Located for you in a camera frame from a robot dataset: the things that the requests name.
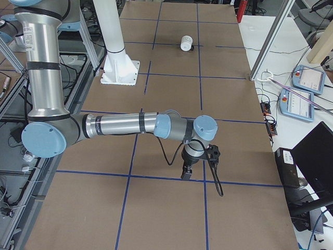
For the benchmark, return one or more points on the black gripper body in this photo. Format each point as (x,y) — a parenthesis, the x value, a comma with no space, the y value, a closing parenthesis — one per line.
(188,161)

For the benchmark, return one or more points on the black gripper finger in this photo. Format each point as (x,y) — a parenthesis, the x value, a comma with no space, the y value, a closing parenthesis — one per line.
(187,172)

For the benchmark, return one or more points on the white smiley mug black handle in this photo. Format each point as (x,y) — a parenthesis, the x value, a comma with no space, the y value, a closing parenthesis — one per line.
(186,43)

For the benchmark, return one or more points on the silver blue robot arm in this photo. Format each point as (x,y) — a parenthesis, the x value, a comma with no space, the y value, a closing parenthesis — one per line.
(52,128)

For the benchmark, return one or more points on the orange black connector board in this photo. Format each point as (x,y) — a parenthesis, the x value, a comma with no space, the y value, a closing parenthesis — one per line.
(266,108)

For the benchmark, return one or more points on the black box under laptop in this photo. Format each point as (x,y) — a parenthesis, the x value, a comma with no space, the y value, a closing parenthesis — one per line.
(286,168)

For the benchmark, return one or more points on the near teach pendant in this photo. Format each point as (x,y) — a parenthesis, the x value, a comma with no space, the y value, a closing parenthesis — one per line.
(293,106)

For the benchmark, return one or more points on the teach pendant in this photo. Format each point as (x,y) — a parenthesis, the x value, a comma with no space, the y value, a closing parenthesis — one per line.
(310,79)
(293,106)

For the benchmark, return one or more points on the black laptop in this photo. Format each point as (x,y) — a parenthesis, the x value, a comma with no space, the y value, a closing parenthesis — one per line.
(313,156)

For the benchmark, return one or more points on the far teach pendant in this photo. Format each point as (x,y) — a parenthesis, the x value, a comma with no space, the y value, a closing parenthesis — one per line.
(310,79)

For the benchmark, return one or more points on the red cylinder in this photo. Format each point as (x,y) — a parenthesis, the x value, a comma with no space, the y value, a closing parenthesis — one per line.
(241,10)

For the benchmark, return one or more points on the wooden beam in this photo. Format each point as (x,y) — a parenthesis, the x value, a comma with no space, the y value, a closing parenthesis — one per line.
(322,47)

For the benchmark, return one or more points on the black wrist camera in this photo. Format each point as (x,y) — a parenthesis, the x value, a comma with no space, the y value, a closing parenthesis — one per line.
(213,153)

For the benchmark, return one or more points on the white pedestal column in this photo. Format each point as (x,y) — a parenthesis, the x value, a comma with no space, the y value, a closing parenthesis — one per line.
(119,69)

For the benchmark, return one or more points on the aluminium side frame rail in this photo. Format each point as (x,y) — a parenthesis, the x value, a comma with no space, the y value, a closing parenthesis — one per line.
(85,36)

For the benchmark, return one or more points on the aluminium frame post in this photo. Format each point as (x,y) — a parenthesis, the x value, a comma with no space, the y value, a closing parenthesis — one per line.
(276,26)

